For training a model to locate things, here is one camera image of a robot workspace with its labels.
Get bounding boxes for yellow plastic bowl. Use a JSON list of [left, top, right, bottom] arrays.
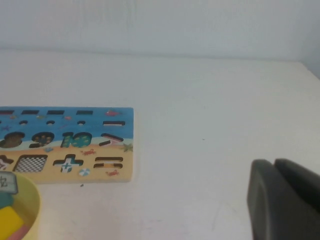
[[0, 171, 42, 240]]

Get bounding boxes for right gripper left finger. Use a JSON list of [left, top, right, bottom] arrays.
[[246, 159, 320, 240]]

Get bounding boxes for teal heart piece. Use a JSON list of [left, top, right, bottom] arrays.
[[0, 192, 15, 209]]

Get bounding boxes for paper label on yellow bowl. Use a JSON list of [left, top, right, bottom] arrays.
[[0, 171, 19, 195]]

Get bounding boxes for yellow pentagon piece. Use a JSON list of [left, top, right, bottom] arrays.
[[0, 205, 25, 239]]

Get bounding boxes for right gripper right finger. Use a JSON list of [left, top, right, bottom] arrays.
[[274, 158, 320, 215]]

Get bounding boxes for colourful wooden number puzzle board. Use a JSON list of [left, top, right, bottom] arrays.
[[0, 106, 135, 185]]

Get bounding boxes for pink trapezoid piece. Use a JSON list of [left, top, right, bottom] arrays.
[[14, 223, 34, 239]]

